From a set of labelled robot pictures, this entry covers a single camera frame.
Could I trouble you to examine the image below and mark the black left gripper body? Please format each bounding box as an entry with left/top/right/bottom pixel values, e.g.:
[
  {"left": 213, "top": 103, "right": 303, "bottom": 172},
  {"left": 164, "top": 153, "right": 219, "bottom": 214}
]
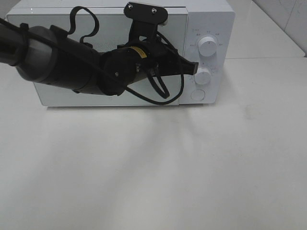
[{"left": 117, "top": 39, "right": 185, "bottom": 79}]

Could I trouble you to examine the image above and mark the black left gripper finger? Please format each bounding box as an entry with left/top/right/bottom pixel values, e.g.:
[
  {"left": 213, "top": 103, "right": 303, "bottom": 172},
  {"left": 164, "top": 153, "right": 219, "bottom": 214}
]
[{"left": 179, "top": 57, "right": 199, "bottom": 75}]

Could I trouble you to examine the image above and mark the white timer knob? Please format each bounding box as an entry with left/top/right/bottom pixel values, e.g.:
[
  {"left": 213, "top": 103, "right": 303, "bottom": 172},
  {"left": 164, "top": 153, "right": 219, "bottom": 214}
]
[{"left": 194, "top": 67, "right": 212, "bottom": 85}]

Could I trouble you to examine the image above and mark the white microwave door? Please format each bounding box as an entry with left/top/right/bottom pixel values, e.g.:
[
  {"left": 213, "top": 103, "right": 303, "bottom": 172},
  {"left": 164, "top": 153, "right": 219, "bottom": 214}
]
[{"left": 6, "top": 11, "right": 189, "bottom": 107}]

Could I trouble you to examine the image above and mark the white upper power knob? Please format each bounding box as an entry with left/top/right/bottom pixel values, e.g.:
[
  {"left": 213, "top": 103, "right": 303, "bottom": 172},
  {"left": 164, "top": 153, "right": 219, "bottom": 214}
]
[{"left": 197, "top": 35, "right": 218, "bottom": 57}]

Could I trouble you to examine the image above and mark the round white door button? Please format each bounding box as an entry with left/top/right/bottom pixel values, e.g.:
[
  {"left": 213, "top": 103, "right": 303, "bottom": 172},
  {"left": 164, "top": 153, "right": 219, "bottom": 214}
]
[{"left": 191, "top": 90, "right": 206, "bottom": 101}]

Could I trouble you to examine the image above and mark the white microwave oven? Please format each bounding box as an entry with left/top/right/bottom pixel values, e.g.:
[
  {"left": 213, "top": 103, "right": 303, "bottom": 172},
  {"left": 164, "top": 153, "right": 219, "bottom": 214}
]
[{"left": 6, "top": 0, "right": 235, "bottom": 106}]

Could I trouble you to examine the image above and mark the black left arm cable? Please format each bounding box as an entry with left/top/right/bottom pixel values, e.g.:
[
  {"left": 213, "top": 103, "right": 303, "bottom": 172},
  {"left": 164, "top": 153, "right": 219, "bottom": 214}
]
[{"left": 68, "top": 6, "right": 186, "bottom": 106}]

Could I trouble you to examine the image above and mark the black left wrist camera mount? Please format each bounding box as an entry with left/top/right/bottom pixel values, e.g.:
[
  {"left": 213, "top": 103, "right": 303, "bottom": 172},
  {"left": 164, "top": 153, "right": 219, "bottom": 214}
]
[{"left": 123, "top": 2, "right": 168, "bottom": 43}]

